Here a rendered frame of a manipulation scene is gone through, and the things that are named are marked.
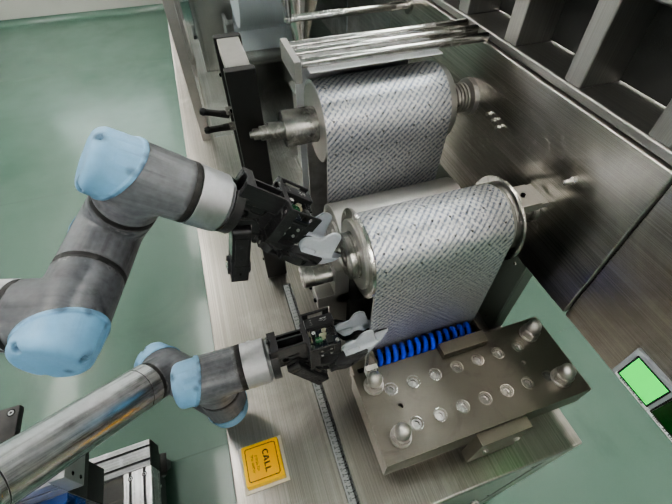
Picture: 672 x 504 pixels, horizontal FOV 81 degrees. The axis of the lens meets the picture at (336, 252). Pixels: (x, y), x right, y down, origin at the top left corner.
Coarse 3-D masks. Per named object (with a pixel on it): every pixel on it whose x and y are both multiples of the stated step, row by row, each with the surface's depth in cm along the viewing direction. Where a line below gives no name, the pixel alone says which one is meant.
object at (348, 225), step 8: (512, 208) 62; (344, 224) 63; (352, 224) 59; (344, 232) 64; (352, 232) 60; (360, 240) 57; (360, 248) 58; (360, 256) 59; (368, 272) 58; (360, 280) 62; (368, 280) 59; (360, 288) 63
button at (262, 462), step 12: (264, 444) 75; (276, 444) 75; (252, 456) 73; (264, 456) 73; (276, 456) 73; (252, 468) 72; (264, 468) 72; (276, 468) 72; (252, 480) 71; (264, 480) 71; (276, 480) 72
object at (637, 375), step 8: (640, 360) 55; (632, 368) 57; (640, 368) 55; (624, 376) 58; (632, 376) 57; (640, 376) 56; (648, 376) 55; (632, 384) 57; (640, 384) 56; (648, 384) 55; (656, 384) 54; (640, 392) 56; (648, 392) 55; (656, 392) 54; (664, 392) 53; (648, 400) 55
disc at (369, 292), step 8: (344, 216) 64; (352, 216) 59; (360, 224) 57; (360, 232) 57; (368, 240) 56; (368, 248) 56; (368, 256) 56; (368, 264) 57; (376, 280) 57; (368, 288) 60; (368, 296) 62
